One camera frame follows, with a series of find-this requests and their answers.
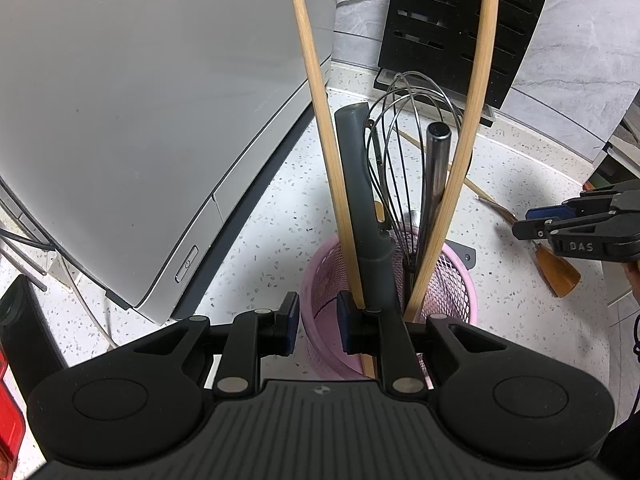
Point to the person's right hand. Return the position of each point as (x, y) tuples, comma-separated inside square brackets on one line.
[(634, 280)]

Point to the wooden spatula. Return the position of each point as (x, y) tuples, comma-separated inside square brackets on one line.
[(380, 211)]

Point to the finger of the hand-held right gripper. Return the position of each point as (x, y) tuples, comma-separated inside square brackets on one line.
[(545, 212), (575, 224)]

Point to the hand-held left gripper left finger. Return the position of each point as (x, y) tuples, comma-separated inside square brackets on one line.
[(291, 324)]

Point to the black plastic object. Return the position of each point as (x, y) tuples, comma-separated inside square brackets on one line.
[(25, 335)]

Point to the grey flat metal utensil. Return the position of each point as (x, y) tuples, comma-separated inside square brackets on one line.
[(462, 252)]

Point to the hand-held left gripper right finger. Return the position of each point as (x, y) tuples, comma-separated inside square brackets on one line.
[(345, 327)]

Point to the black knife block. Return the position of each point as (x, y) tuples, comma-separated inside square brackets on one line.
[(520, 35)]

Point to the red plastic object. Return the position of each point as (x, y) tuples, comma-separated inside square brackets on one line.
[(7, 410)]

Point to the wooden chopstick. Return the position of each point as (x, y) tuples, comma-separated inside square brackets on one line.
[(480, 191), (312, 75), (480, 75)]

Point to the white countertop appliance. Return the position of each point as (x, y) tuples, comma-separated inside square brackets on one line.
[(150, 110)]

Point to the pink mesh utensil basket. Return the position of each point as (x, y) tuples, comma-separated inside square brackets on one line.
[(320, 285)]

